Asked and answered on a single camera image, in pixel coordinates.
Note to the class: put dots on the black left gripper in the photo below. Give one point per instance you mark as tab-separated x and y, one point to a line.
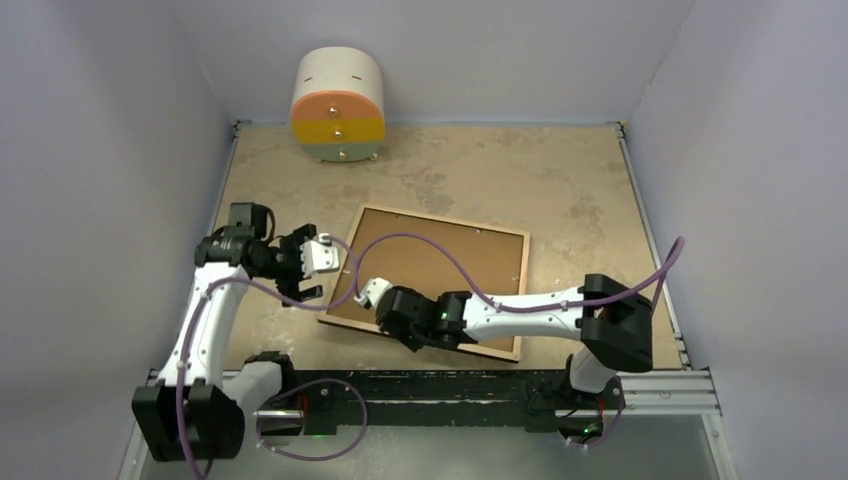
291	286

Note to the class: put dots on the wooden picture frame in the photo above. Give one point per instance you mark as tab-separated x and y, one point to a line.
495	257

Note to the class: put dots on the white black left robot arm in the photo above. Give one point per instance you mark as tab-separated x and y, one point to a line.
191	411

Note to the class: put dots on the aluminium rail frame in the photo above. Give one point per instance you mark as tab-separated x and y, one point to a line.
569	189

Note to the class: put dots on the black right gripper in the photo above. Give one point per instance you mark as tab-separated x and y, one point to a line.
415	343

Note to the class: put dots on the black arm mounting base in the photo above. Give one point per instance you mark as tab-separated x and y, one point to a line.
537	401

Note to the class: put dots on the round pastel drawer cabinet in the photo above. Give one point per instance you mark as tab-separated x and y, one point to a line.
337	112

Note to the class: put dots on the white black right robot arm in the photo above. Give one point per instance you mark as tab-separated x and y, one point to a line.
613	324

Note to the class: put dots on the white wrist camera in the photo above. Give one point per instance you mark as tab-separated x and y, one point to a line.
319	256
371	293

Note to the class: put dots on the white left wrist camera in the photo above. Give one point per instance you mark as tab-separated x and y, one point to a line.
319	256

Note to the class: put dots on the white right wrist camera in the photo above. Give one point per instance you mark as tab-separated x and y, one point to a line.
371	293

